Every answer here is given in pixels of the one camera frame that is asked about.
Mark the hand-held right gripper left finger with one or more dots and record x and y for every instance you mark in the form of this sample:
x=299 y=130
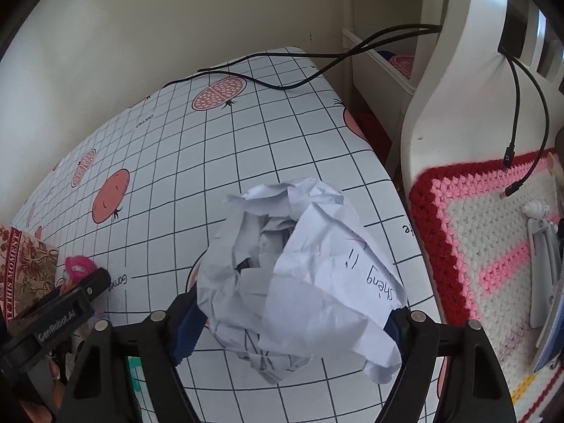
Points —
x=187 y=330

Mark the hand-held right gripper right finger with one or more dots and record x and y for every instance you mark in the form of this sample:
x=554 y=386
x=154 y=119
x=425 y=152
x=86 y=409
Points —
x=392 y=322

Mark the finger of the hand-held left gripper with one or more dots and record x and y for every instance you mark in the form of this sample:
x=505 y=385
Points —
x=88 y=280

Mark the small pink toy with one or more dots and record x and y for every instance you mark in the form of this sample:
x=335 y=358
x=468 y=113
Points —
x=79 y=266

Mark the floral paper box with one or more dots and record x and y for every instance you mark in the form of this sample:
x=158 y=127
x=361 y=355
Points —
x=26 y=264

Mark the white paper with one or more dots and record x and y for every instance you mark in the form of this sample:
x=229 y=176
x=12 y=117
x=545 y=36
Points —
x=308 y=282

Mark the person's left hand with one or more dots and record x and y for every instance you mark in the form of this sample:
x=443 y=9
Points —
x=44 y=409

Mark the pink red crochet cushion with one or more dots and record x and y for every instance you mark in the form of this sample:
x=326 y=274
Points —
x=476 y=238

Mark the white shelf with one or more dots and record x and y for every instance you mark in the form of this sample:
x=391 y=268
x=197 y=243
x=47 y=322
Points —
x=379 y=79

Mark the white chair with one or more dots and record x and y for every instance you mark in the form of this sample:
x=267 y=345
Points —
x=458 y=75

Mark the pink crochet piece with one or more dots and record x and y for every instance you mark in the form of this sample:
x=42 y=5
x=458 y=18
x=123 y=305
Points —
x=403 y=66

